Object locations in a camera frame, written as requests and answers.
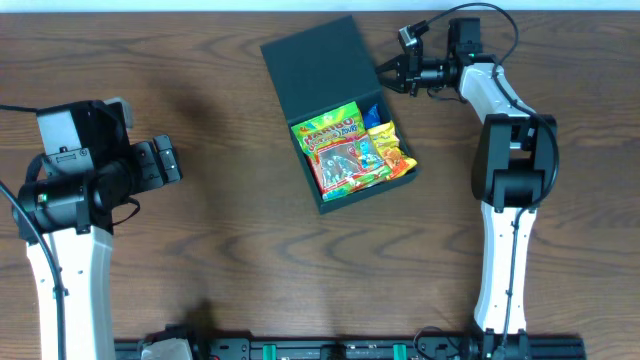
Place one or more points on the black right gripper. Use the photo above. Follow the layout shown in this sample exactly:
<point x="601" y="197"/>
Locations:
<point x="412" y="68"/>

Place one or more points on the Haribo gummy worms bag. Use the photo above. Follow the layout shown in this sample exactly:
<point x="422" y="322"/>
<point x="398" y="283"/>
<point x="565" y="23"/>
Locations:
<point x="340" y="152"/>

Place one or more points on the blue cookie packet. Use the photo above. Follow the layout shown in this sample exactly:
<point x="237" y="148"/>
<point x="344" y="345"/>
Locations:
<point x="371" y="118"/>

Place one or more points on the yellow orange biscuit packet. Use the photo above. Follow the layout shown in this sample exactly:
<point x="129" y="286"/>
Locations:
<point x="387" y="143"/>

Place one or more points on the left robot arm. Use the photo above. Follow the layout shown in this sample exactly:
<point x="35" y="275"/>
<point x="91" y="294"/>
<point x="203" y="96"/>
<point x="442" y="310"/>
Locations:
<point x="63" y="212"/>

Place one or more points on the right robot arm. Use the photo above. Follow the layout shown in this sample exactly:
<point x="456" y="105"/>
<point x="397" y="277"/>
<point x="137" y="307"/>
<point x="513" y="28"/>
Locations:
<point x="515" y="168"/>

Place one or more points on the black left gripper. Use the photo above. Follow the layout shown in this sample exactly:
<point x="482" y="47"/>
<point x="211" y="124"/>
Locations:
<point x="147" y="163"/>

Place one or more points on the black box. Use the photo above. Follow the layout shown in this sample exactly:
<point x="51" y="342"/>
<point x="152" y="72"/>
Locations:
<point x="318" y="70"/>

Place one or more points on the black mounting rail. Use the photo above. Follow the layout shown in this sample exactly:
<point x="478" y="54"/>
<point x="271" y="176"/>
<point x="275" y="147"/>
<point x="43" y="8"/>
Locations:
<point x="428" y="343"/>

